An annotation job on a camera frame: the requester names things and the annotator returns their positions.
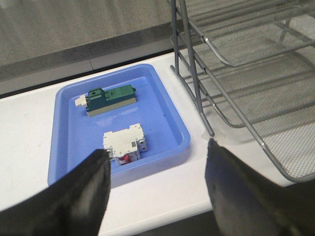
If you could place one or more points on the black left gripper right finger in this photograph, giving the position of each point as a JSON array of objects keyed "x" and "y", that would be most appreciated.
[{"x": 245, "y": 203}]

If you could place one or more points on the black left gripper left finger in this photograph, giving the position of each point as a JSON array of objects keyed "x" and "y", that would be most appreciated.
[{"x": 73, "y": 206}]

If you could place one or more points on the white circuit breaker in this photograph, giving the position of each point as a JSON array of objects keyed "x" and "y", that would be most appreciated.
[{"x": 126, "y": 145}]

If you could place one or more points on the green electrical module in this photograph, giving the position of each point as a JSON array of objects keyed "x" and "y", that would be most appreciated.
[{"x": 99, "y": 101}]

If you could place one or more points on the blue plastic tray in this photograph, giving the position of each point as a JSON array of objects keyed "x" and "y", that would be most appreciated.
[{"x": 75, "y": 135}]

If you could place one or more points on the silver metal rack frame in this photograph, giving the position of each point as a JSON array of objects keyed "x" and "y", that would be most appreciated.
[{"x": 185, "y": 66}]

